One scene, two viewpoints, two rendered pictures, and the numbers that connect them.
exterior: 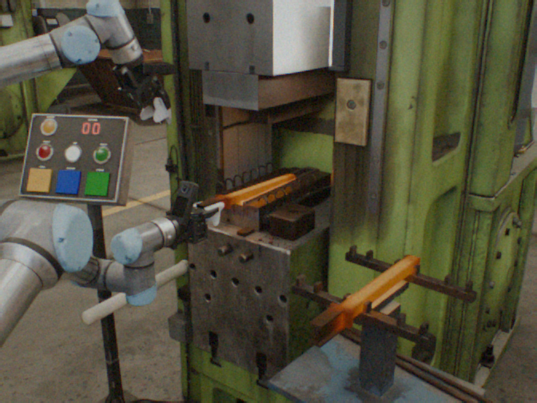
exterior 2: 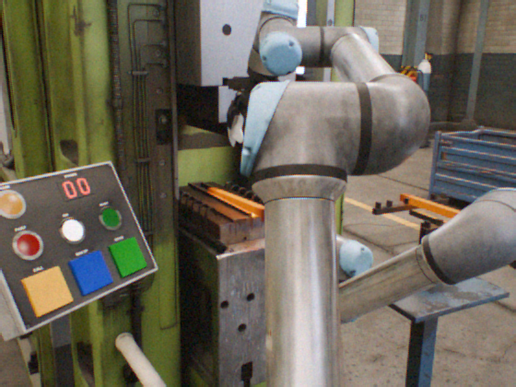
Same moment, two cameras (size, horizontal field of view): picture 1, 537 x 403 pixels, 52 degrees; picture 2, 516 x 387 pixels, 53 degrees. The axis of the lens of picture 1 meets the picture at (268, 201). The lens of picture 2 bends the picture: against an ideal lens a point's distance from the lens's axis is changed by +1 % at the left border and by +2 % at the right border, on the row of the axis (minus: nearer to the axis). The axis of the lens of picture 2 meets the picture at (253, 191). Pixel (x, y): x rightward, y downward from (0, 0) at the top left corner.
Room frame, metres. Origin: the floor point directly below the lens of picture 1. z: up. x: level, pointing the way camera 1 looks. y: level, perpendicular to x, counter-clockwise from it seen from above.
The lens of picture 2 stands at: (1.00, 1.41, 1.45)
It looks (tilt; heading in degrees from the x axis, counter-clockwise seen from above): 15 degrees down; 292
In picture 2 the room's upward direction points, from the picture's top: 1 degrees clockwise
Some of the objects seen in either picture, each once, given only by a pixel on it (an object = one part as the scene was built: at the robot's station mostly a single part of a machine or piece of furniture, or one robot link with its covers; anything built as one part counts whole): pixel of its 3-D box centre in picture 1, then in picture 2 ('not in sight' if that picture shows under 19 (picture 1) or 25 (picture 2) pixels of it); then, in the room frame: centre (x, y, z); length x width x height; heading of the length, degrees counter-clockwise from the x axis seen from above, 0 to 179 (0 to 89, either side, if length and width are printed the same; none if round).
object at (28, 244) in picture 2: (45, 152); (28, 244); (1.74, 0.73, 1.09); 0.05 x 0.03 x 0.04; 54
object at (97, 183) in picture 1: (97, 184); (126, 257); (1.66, 0.54, 1.01); 0.07 x 0.05 x 0.07; 79
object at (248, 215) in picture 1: (272, 193); (216, 208); (1.71, -0.01, 0.96); 0.42 x 0.20 x 0.09; 144
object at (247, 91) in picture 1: (272, 81); (215, 97); (1.71, -0.01, 1.32); 0.42 x 0.20 x 0.10; 144
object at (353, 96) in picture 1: (352, 112); not in sight; (1.46, -0.22, 1.27); 0.09 x 0.02 x 0.17; 54
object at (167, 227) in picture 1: (161, 233); not in sight; (1.27, 0.27, 1.00); 0.08 x 0.05 x 0.08; 54
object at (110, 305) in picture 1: (139, 290); (152, 382); (1.67, 0.44, 0.62); 0.44 x 0.05 x 0.05; 144
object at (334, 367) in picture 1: (375, 388); (428, 287); (1.05, -0.25, 0.71); 0.40 x 0.30 x 0.02; 49
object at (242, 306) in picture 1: (287, 269); (228, 278); (1.69, -0.06, 0.69); 0.56 x 0.38 x 0.45; 144
